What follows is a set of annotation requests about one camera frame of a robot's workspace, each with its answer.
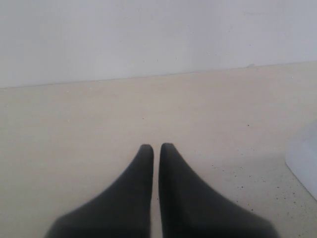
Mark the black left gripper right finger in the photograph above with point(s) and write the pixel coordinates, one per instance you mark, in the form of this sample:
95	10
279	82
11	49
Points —
190	208

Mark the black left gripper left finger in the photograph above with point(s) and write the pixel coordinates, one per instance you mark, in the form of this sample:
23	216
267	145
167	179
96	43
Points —
121	211

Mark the white mannequin head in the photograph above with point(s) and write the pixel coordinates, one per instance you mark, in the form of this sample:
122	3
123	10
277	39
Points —
301	157

